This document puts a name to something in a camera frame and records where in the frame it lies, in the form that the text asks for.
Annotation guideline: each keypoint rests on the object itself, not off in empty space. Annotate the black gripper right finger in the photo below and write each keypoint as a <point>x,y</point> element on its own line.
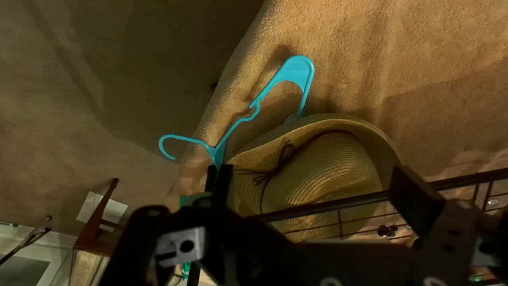
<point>454,239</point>

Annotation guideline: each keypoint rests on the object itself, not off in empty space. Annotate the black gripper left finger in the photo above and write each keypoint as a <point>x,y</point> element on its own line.
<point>143,243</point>

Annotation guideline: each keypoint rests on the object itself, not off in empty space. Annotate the blue plastic clothes hanger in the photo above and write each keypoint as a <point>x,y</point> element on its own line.
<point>287,72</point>

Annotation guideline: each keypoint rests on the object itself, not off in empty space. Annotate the black metal shoe rack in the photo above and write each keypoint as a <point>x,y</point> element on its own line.
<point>338,202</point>

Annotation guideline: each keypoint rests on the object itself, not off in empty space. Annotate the brown bag on table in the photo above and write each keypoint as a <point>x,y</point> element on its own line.
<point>322,169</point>

